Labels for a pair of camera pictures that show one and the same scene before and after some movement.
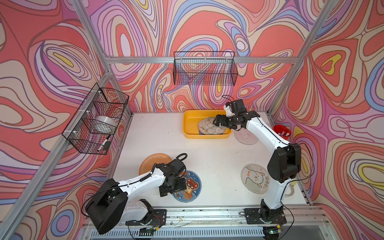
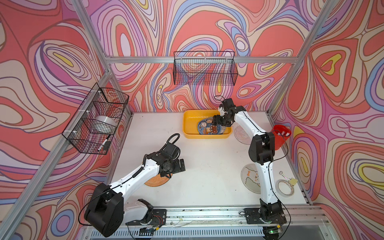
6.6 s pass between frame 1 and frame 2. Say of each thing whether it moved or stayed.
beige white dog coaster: stayed
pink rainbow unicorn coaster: stayed
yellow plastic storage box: stayed
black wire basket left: stayed
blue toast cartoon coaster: moved
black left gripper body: moved
